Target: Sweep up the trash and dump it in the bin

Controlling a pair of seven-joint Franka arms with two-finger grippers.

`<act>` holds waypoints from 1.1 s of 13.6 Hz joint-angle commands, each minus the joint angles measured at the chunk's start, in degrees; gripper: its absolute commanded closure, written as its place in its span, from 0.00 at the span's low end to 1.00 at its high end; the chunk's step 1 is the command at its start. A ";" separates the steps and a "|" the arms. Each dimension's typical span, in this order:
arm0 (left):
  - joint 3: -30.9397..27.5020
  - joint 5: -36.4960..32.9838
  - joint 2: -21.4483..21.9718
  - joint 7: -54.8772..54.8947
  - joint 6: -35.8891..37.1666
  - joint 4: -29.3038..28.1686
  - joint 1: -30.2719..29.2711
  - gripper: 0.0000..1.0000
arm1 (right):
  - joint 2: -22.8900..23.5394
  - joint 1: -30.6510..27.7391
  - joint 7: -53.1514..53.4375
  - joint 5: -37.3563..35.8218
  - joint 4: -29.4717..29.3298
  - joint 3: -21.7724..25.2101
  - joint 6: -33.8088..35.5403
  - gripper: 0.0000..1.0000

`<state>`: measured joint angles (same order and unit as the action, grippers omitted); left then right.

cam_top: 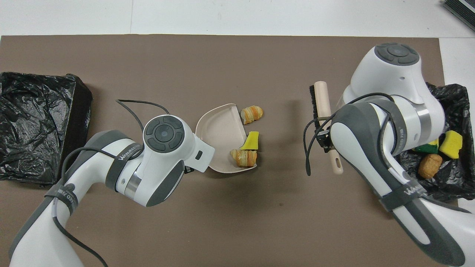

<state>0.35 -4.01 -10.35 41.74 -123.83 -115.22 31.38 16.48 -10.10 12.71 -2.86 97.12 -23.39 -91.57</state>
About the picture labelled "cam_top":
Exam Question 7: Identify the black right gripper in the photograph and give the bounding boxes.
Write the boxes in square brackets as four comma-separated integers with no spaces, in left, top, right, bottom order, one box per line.
[317,128,333,154]

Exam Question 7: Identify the beige hand brush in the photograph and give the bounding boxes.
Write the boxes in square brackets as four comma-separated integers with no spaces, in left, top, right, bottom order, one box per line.
[309,82,344,175]

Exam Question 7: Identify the beige plastic dustpan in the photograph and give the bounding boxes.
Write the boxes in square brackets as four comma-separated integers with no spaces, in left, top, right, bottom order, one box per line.
[196,103,258,174]

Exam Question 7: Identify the striped croissant piece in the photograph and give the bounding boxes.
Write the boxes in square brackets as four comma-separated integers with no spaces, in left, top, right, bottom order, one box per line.
[229,148,258,168]
[240,105,264,125]

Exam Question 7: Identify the yellow sponge piece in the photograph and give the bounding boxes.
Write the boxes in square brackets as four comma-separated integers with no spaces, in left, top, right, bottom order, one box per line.
[439,130,463,159]
[239,131,260,151]
[412,138,440,154]

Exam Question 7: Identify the brown bread roll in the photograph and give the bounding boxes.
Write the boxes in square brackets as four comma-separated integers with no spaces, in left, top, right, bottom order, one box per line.
[418,154,443,178]

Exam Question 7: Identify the black trash bag bin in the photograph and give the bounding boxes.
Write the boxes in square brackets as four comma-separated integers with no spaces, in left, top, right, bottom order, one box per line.
[399,82,475,202]
[0,72,93,185]

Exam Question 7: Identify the brown table mat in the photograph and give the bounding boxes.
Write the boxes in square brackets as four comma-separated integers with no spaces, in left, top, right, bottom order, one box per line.
[0,34,466,267]

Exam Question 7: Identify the dark ribbed box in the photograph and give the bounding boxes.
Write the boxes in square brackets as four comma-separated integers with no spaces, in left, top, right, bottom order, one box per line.
[443,0,475,32]

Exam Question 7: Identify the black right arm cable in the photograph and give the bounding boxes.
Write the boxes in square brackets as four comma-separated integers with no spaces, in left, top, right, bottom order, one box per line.
[303,92,396,177]

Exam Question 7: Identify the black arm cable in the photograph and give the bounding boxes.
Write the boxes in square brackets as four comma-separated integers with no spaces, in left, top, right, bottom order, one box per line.
[50,98,170,267]
[303,92,396,177]

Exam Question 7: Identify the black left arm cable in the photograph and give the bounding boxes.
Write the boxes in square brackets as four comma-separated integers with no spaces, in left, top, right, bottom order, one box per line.
[50,98,170,267]

